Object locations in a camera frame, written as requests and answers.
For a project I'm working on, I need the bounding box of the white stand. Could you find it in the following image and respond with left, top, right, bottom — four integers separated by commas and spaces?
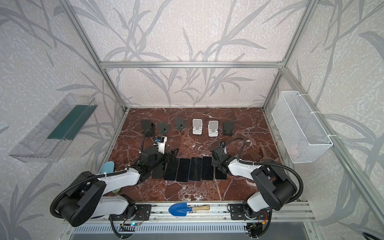
208, 121, 219, 137
193, 119, 203, 135

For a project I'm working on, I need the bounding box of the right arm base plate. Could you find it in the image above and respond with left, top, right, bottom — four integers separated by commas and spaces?
227, 204, 272, 221

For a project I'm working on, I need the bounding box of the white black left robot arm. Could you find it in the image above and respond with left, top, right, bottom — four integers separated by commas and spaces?
50, 149, 179, 227

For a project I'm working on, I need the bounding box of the black folding stand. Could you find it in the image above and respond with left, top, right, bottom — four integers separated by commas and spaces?
222, 121, 235, 136
141, 120, 155, 137

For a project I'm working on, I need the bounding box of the pink-edged phone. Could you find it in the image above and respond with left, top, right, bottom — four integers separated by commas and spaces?
164, 158, 180, 181

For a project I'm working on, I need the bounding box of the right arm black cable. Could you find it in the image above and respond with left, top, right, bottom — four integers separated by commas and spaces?
221, 137, 304, 203

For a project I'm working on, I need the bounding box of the dark phone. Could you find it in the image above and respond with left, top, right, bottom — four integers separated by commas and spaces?
201, 157, 214, 181

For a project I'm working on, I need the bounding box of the blue trowel wooden handle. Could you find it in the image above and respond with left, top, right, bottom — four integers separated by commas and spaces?
169, 203, 210, 217

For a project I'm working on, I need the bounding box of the blue-edged phone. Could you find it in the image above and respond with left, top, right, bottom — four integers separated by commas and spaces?
189, 157, 202, 182

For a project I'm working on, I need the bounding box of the round grey stand left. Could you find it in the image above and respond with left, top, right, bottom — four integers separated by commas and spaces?
158, 122, 171, 136

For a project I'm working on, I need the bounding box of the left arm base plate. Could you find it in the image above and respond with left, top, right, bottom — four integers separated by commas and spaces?
109, 204, 152, 222

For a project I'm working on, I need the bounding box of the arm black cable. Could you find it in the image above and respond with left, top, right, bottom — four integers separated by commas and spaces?
49, 128, 160, 220
221, 137, 304, 203

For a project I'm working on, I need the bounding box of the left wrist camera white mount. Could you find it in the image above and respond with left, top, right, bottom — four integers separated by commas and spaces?
155, 136, 168, 154

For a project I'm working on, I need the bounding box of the white wire mesh basket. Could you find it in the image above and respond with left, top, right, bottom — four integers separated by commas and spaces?
272, 91, 333, 164

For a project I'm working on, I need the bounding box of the clear plastic wall tray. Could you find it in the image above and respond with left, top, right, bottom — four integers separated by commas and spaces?
9, 94, 98, 163

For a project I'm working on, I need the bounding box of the white stand right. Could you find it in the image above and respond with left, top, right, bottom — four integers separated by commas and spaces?
208, 121, 219, 137

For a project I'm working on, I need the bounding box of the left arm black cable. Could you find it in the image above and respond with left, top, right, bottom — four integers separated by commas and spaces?
49, 128, 160, 220

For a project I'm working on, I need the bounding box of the brown slotted tray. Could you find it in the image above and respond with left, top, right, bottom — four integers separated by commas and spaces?
260, 146, 275, 162

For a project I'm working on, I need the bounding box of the purple-edged phone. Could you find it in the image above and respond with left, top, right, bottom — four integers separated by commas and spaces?
176, 158, 191, 183

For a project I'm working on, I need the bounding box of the round grey stand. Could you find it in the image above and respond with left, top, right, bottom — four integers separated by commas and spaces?
158, 122, 171, 136
175, 117, 186, 132

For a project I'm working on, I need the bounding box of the aluminium front rail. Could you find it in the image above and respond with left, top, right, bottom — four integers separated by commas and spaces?
59, 201, 316, 224

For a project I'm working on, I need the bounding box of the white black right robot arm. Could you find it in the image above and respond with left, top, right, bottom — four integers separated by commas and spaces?
211, 146, 304, 218

